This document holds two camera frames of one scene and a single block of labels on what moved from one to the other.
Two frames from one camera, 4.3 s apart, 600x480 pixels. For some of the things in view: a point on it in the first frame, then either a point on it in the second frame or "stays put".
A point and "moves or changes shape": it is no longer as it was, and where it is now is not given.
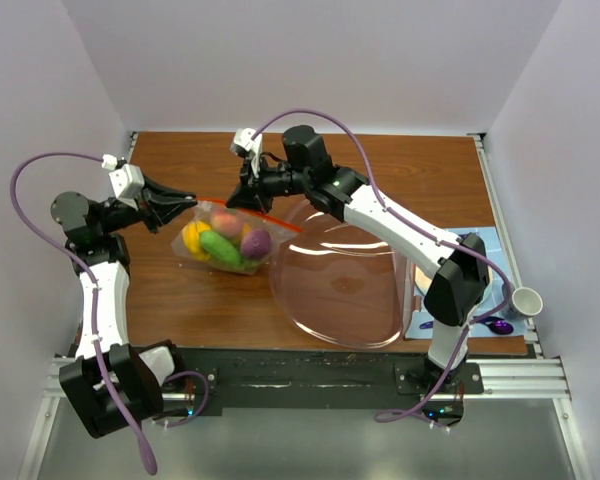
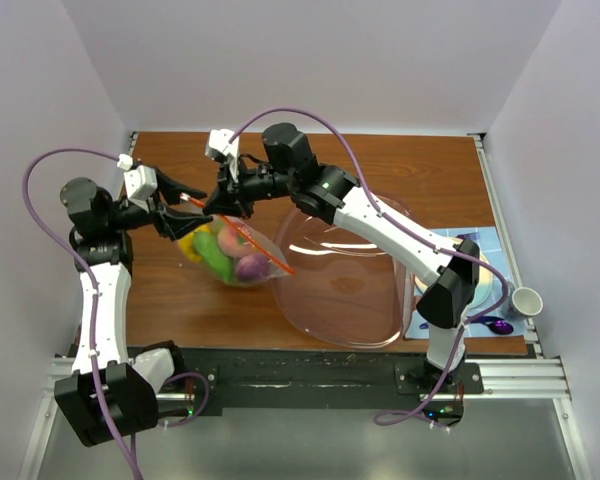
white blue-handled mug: x=524 y=302 stays put
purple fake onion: x=256 y=243 to x=253 y=267
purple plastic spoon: x=497 y=325 stays put
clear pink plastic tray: x=341 y=284 stays put
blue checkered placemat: x=492 y=320 stays put
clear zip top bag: x=231 y=239 moves or changes shape
